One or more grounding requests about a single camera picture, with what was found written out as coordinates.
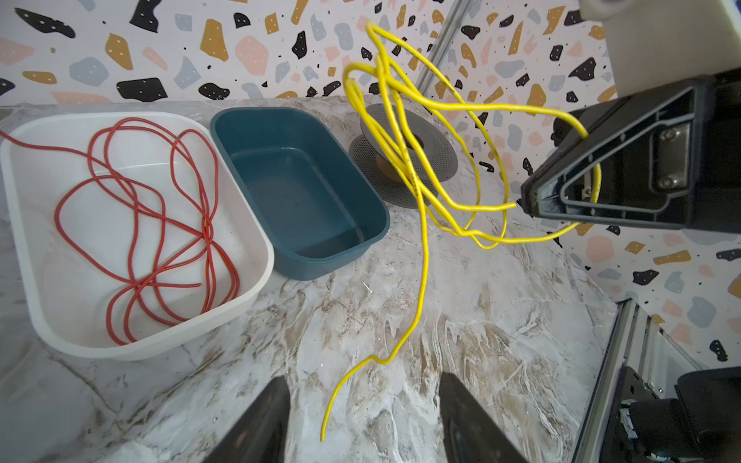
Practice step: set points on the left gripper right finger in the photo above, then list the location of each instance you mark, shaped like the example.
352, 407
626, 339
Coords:
469, 434

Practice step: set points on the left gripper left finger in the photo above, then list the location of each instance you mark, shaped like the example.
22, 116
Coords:
260, 434

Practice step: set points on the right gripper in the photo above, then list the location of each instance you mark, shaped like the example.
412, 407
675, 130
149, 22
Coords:
638, 166

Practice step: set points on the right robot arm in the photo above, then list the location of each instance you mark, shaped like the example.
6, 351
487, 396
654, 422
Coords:
703, 421

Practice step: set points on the teal plastic bin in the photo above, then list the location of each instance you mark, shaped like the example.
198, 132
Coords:
317, 208

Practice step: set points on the white plastic bin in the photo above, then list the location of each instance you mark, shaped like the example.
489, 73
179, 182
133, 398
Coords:
133, 236

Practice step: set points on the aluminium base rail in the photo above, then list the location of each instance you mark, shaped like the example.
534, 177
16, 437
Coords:
641, 362

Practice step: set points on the right aluminium corner post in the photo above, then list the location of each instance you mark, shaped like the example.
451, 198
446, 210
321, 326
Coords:
449, 29

